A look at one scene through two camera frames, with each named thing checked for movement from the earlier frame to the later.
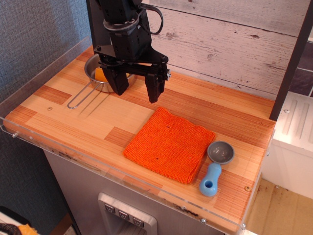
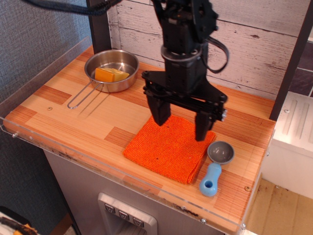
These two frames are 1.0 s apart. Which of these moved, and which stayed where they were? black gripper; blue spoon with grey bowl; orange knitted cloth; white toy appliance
Moved: black gripper
Stayed: blue spoon with grey bowl; white toy appliance; orange knitted cloth
